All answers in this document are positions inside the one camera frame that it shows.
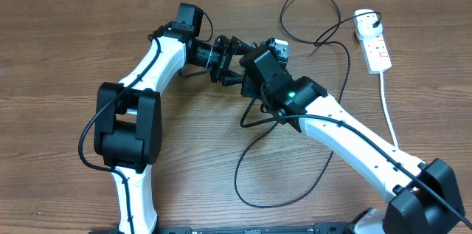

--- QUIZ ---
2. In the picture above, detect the white power strip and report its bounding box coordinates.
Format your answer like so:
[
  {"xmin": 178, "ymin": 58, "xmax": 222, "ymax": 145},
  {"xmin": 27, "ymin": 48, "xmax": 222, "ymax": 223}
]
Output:
[{"xmin": 360, "ymin": 35, "xmax": 392, "ymax": 75}]

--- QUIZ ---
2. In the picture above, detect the white USB wall charger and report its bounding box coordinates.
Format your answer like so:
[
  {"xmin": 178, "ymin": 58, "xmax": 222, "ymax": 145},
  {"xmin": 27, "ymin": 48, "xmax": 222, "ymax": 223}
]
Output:
[{"xmin": 353, "ymin": 9, "xmax": 383, "ymax": 41}]

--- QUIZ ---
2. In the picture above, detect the white power strip cord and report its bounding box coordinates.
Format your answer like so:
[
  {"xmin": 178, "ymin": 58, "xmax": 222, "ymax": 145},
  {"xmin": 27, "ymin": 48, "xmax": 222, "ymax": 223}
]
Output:
[{"xmin": 378, "ymin": 71, "xmax": 400, "ymax": 150}]

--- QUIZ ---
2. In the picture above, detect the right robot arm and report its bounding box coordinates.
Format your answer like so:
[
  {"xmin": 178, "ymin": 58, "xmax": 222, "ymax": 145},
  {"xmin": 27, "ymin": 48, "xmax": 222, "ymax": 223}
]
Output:
[{"xmin": 240, "ymin": 40, "xmax": 471, "ymax": 233}]

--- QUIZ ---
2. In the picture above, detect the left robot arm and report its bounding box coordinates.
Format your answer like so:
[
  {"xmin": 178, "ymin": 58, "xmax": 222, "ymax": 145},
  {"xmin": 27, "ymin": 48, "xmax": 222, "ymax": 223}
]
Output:
[{"xmin": 91, "ymin": 3, "xmax": 252, "ymax": 233}]

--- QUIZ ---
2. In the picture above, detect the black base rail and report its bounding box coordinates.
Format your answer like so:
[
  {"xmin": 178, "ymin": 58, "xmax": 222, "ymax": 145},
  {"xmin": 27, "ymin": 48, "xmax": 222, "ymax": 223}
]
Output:
[{"xmin": 88, "ymin": 221, "xmax": 355, "ymax": 234}]

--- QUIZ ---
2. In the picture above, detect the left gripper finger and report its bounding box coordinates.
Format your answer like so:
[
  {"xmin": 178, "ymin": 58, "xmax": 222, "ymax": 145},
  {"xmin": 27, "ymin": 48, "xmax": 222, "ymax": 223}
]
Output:
[
  {"xmin": 220, "ymin": 70, "xmax": 243, "ymax": 86},
  {"xmin": 231, "ymin": 36, "xmax": 257, "ymax": 55}
]

